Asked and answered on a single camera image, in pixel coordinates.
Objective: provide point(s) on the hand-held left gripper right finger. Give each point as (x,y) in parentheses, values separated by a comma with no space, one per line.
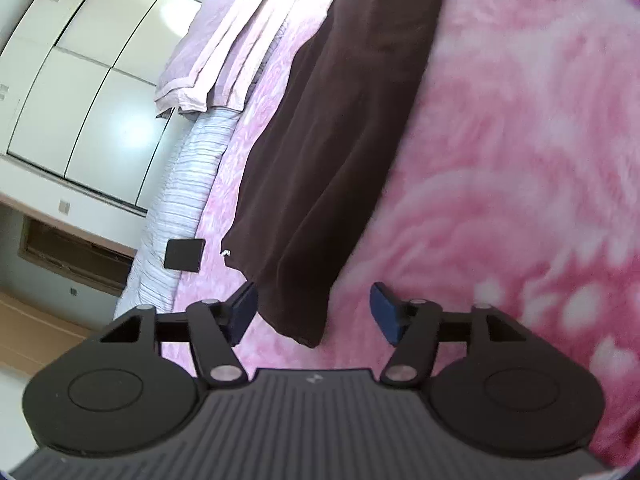
(385,312)

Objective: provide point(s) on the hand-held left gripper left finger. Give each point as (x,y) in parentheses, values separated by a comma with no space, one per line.
(242,312)

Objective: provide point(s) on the dark brown garment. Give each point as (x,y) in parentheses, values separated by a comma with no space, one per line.
(325,160)

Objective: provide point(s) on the black phone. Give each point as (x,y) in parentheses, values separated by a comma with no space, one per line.
(184,255)

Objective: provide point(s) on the white striped quilt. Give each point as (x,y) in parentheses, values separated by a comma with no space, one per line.
(180,185)

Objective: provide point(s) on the pink floral blanket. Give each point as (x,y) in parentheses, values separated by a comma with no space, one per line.
(500,185)

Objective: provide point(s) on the white wardrobe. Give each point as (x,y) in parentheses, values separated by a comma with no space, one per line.
(90,85)

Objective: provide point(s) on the pink quilt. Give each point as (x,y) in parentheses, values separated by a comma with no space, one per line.
(240,35)

